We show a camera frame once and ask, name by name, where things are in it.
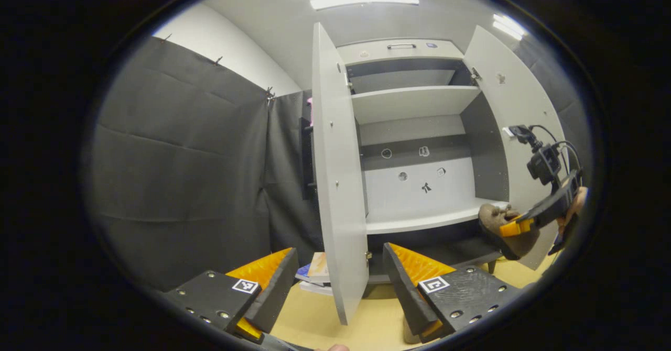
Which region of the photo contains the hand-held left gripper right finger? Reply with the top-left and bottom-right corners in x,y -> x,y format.
383,243 -> 525,344

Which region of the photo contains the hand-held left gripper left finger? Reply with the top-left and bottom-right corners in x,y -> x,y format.
165,248 -> 299,345

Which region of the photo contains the brown fuzzy shoe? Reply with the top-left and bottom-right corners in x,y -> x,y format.
478,203 -> 540,261

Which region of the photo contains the grey shoe cabinet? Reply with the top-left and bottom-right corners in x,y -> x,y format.
335,38 -> 512,283

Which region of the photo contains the grey cabinet drawer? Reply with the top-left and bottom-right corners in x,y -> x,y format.
337,38 -> 464,66

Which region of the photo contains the stack of books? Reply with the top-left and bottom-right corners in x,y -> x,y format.
295,251 -> 333,295

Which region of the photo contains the black backdrop cloth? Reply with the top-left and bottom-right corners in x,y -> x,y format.
516,42 -> 593,184
86,37 -> 323,289

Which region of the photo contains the small ceiling light panel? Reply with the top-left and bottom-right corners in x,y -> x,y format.
493,14 -> 527,40

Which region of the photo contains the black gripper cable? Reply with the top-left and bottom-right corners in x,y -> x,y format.
529,125 -> 582,176

